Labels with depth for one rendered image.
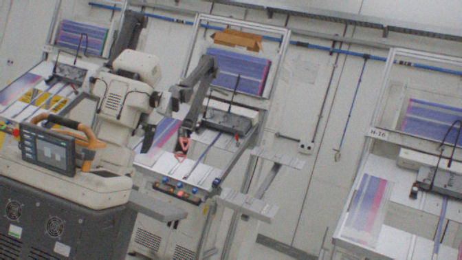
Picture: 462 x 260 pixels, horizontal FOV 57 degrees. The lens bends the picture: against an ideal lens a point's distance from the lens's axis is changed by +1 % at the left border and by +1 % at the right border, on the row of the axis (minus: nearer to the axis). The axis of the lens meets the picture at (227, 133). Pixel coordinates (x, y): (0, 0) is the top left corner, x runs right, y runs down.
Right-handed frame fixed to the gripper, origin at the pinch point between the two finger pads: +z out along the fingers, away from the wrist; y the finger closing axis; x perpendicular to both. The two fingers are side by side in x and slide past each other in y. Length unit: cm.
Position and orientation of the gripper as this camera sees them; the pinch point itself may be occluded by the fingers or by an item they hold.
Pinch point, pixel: (182, 155)
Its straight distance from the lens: 224.2
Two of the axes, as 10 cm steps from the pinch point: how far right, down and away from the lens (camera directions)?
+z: 0.9, 6.5, -7.6
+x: -9.5, -1.7, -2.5
